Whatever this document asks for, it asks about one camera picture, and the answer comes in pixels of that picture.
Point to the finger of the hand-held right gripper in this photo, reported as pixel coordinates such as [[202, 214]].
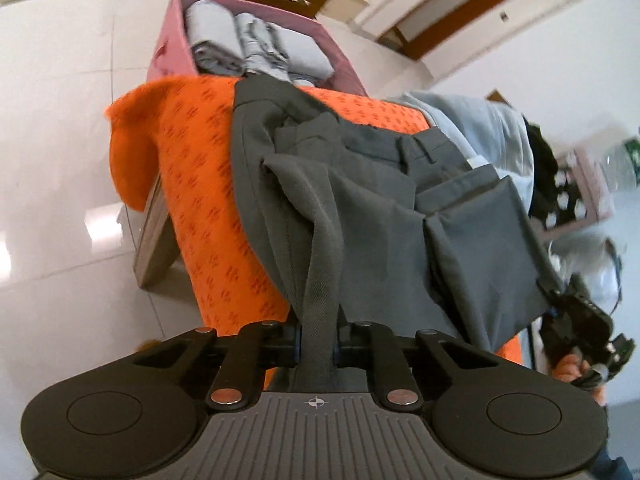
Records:
[[550, 294]]

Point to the clear water bottle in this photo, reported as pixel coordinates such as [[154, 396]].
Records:
[[625, 165]]

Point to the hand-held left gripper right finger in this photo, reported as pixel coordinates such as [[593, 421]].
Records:
[[336, 352]]

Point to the light blue hoodie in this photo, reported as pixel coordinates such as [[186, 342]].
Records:
[[490, 130]]

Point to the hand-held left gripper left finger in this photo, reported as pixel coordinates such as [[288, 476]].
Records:
[[298, 347]]

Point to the black clothes heap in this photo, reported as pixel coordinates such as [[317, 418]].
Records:
[[542, 160]]

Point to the wooden table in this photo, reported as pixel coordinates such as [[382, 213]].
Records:
[[155, 250]]

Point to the pink water dispenser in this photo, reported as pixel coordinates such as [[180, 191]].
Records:
[[595, 190]]

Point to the small folded grey garment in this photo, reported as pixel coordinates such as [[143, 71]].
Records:
[[305, 50]]

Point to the orange patterned mat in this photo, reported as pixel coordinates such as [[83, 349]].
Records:
[[200, 160]]

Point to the pink fabric storage box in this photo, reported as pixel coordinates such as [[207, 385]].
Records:
[[172, 45]]

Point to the dark grey pants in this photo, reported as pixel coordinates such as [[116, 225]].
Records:
[[350, 210]]

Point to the large folded grey garment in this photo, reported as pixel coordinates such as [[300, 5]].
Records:
[[210, 30]]

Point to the curved wooden chair back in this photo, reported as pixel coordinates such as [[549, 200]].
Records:
[[496, 96]]

